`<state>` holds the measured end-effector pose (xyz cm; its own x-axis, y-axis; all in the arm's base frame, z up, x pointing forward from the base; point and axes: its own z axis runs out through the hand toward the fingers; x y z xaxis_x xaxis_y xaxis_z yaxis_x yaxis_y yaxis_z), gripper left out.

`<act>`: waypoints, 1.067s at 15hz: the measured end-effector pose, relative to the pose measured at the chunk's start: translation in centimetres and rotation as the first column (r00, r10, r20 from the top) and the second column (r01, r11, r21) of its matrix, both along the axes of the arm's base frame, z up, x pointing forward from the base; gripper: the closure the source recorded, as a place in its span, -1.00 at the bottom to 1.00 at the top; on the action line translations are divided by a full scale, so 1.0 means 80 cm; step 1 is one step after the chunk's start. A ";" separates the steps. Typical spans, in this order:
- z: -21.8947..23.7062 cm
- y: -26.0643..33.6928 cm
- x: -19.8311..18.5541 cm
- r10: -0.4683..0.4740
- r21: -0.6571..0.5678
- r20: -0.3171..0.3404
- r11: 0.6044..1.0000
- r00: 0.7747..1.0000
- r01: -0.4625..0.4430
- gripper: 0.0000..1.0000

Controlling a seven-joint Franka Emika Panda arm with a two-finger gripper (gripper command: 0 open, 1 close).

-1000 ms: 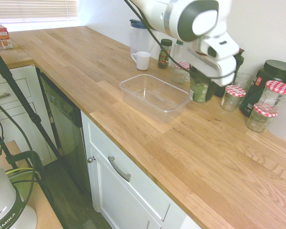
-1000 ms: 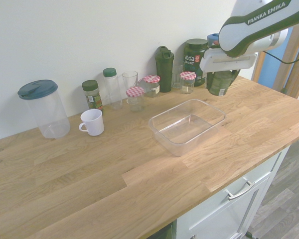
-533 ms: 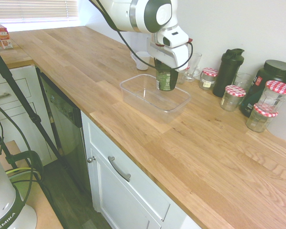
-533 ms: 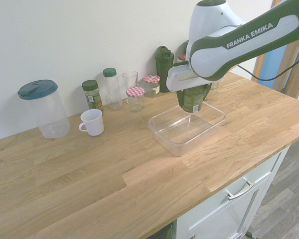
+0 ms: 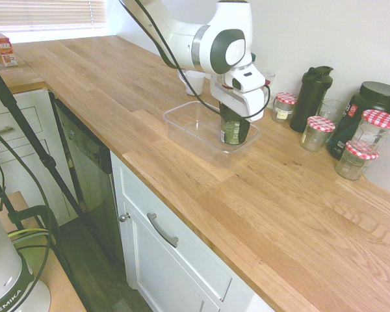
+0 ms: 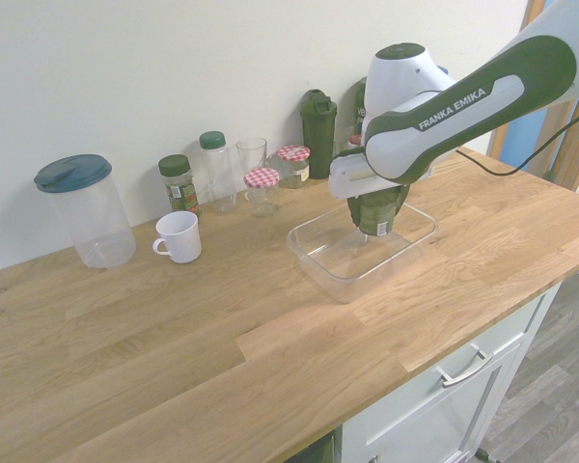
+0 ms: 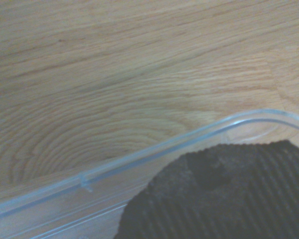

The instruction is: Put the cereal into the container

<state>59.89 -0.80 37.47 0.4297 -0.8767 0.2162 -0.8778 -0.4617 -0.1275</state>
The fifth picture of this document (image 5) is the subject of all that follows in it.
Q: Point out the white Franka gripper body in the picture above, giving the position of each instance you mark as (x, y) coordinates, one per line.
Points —
(243, 102)

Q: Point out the dark green cereal bag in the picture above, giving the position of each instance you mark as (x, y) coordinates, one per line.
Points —
(234, 130)

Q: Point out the clear plastic rectangular container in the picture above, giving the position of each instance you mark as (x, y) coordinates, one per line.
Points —
(185, 128)

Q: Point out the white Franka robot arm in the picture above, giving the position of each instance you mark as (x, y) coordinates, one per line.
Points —
(188, 39)

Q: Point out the clear drinking glass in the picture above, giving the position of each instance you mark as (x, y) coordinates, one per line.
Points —
(331, 110)
(270, 79)

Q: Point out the small jar red checked lid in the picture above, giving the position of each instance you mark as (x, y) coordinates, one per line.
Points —
(282, 109)

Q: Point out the white paper cup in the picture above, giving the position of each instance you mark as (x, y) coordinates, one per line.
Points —
(195, 83)

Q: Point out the black shaker bottle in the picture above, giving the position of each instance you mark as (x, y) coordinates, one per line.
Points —
(310, 100)

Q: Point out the glass jar red checked lid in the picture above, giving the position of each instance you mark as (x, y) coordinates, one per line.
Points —
(372, 133)
(317, 135)
(354, 164)

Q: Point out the black protein powder tub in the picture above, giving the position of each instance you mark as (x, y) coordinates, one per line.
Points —
(373, 97)

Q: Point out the silver cabinet knob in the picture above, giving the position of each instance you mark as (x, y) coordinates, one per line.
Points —
(124, 217)

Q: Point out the black dishwasher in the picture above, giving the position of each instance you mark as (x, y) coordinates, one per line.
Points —
(87, 169)

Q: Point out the white cabinet with drawer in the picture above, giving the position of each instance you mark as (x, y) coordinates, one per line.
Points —
(169, 260)

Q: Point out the white window blinds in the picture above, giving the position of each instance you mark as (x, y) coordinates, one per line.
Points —
(42, 13)

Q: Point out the red and white carton box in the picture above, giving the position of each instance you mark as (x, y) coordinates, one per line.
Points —
(5, 48)

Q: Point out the brown wooden robot stand board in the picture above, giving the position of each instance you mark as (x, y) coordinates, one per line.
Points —
(65, 292)

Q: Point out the black camera tripod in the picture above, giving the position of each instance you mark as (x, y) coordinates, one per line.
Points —
(22, 120)

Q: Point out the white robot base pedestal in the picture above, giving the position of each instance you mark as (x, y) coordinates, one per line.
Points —
(6, 276)

